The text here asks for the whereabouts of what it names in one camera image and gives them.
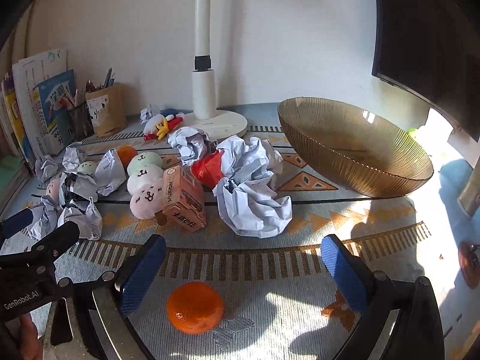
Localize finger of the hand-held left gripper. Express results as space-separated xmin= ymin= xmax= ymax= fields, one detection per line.
xmin=30 ymin=221 xmax=81 ymax=271
xmin=0 ymin=208 xmax=35 ymax=239

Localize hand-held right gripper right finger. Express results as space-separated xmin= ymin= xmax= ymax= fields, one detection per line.
xmin=320 ymin=234 xmax=417 ymax=314

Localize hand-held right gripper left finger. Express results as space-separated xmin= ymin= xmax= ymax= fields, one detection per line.
xmin=75 ymin=234 xmax=167 ymax=316

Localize white paper ball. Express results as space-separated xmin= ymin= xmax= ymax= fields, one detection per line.
xmin=217 ymin=135 xmax=284 ymax=188
xmin=94 ymin=149 xmax=127 ymax=197
xmin=212 ymin=178 xmax=293 ymax=239
xmin=56 ymin=197 xmax=103 ymax=241
xmin=60 ymin=172 xmax=99 ymax=205
xmin=62 ymin=145 xmax=87 ymax=171
xmin=35 ymin=154 xmax=61 ymax=181
xmin=167 ymin=127 xmax=218 ymax=166
xmin=28 ymin=199 xmax=59 ymax=241

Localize orange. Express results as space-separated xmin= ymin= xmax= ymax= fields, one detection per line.
xmin=166 ymin=280 xmax=225 ymax=335
xmin=117 ymin=145 xmax=139 ymax=169

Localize amber ribbed glass bowl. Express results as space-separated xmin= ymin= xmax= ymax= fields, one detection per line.
xmin=277 ymin=97 xmax=434 ymax=198

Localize red snack packet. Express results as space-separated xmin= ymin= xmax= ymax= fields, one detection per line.
xmin=190 ymin=150 xmax=226 ymax=188

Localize small paper ball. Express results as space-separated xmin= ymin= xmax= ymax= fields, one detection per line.
xmin=140 ymin=104 xmax=161 ymax=124

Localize person's left hand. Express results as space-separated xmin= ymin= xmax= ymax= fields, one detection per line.
xmin=19 ymin=313 xmax=44 ymax=360

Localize crumpled papers on left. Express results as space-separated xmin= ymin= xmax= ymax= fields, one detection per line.
xmin=45 ymin=160 xmax=99 ymax=211

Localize patterned woven mat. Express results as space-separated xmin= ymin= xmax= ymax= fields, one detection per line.
xmin=0 ymin=103 xmax=466 ymax=360

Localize orange printed carton box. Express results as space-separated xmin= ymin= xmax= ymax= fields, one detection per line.
xmin=155 ymin=166 xmax=208 ymax=231

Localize three-ball dango plush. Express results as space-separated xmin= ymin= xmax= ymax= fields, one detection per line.
xmin=127 ymin=151 xmax=167 ymax=226

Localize row of upright books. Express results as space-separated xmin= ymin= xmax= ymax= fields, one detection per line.
xmin=0 ymin=71 xmax=31 ymax=166

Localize blue book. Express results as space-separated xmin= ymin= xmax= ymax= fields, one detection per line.
xmin=35 ymin=69 xmax=77 ymax=156

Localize black mesh pen holder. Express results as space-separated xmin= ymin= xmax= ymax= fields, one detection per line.
xmin=67 ymin=103 xmax=94 ymax=140

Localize copper round object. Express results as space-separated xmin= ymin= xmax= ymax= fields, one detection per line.
xmin=457 ymin=242 xmax=480 ymax=289

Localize kraft paper pen holder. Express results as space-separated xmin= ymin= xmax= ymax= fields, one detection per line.
xmin=85 ymin=84 xmax=128 ymax=137

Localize white booklet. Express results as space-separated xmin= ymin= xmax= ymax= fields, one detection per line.
xmin=12 ymin=49 xmax=68 ymax=158

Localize colourful plush toy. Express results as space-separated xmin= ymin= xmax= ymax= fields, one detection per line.
xmin=142 ymin=109 xmax=186 ymax=141

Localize white desk lamp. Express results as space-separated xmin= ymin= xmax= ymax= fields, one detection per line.
xmin=179 ymin=0 xmax=248 ymax=139

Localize black monitor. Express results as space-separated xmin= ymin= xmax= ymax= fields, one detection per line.
xmin=370 ymin=0 xmax=480 ymax=143

